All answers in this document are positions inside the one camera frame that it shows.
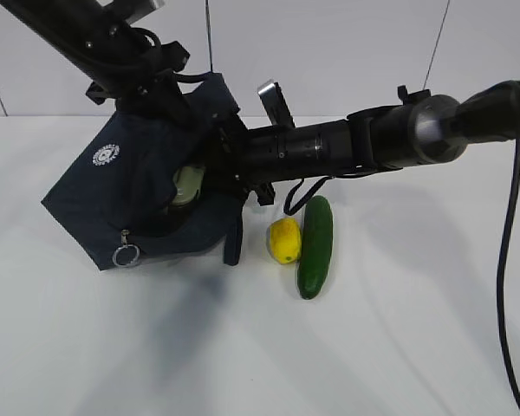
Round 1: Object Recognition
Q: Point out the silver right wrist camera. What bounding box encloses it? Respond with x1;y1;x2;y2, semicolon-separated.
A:
257;79;296;129

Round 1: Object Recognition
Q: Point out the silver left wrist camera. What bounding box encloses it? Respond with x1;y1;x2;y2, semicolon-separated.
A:
103;0;166;24

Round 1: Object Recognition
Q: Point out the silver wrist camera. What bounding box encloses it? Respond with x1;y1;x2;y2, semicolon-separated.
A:
257;79;296;129
103;0;166;24

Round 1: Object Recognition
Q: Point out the green lid glass food container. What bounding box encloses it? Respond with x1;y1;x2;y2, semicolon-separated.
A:
170;165;205;207

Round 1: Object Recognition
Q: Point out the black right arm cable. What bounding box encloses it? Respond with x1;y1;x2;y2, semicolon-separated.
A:
283;80;520;416

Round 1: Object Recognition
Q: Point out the green cucumber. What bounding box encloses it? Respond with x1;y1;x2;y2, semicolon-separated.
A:
297;195;334;300

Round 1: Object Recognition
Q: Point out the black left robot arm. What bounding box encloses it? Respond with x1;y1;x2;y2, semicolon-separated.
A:
0;1;199;132

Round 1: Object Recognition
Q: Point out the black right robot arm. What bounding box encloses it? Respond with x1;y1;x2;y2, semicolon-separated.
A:
205;81;520;205

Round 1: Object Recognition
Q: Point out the yellow lemon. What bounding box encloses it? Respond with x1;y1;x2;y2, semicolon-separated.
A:
268;217;302;264

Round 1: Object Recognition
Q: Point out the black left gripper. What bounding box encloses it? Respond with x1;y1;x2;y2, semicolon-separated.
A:
86;41;199;128

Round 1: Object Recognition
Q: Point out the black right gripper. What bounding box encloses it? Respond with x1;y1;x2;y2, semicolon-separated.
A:
201;112;274;206

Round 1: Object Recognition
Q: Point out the navy blue lunch bag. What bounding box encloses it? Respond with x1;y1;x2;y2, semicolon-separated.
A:
42;73;245;270

